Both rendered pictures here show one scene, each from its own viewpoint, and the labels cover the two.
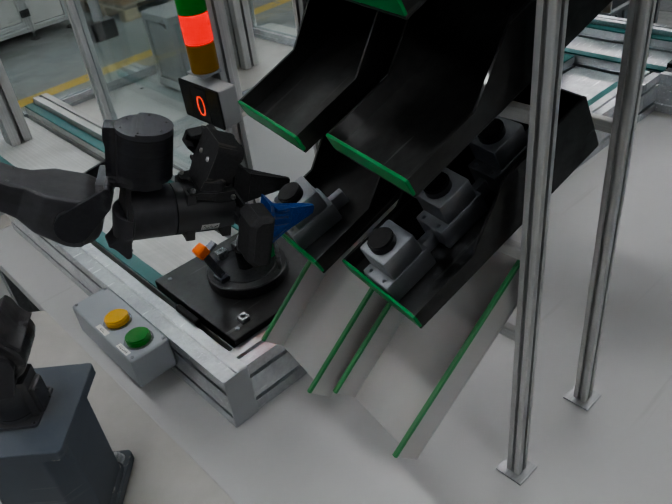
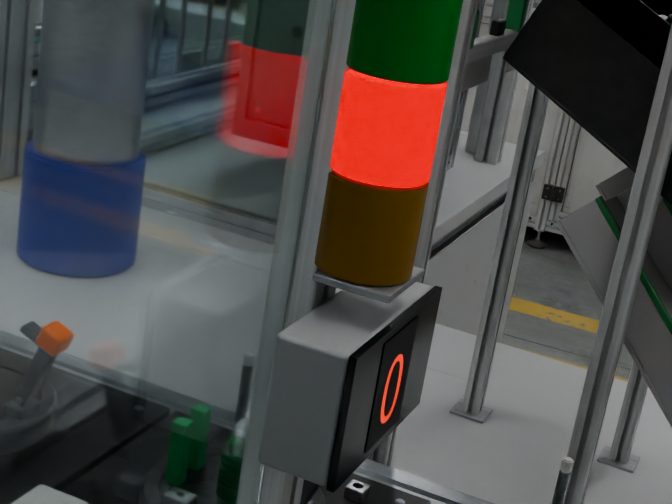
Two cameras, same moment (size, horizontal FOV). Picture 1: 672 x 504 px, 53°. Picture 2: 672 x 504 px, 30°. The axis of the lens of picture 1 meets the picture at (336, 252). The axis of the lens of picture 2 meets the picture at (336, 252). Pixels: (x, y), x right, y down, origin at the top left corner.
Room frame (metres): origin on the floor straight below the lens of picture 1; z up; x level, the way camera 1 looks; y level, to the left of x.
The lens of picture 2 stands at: (1.48, 0.69, 1.47)
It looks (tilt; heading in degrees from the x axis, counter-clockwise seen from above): 19 degrees down; 240
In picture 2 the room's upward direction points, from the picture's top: 9 degrees clockwise
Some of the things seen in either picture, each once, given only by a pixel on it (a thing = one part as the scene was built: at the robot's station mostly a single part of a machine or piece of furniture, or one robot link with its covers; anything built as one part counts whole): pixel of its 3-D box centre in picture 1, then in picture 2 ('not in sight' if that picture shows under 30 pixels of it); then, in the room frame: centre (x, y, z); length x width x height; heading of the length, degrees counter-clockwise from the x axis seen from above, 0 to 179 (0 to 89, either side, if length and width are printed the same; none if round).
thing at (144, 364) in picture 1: (123, 333); not in sight; (0.88, 0.38, 0.93); 0.21 x 0.07 x 0.06; 39
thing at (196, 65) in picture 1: (202, 55); (370, 221); (1.17, 0.18, 1.28); 0.05 x 0.05 x 0.05
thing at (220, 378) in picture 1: (106, 279); not in sight; (1.06, 0.45, 0.91); 0.89 x 0.06 x 0.11; 39
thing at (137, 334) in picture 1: (138, 338); not in sight; (0.82, 0.33, 0.96); 0.04 x 0.04 x 0.02
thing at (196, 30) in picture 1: (196, 27); (387, 123); (1.17, 0.18, 1.33); 0.05 x 0.05 x 0.05
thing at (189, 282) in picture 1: (249, 277); not in sight; (0.94, 0.16, 0.96); 0.24 x 0.24 x 0.02; 39
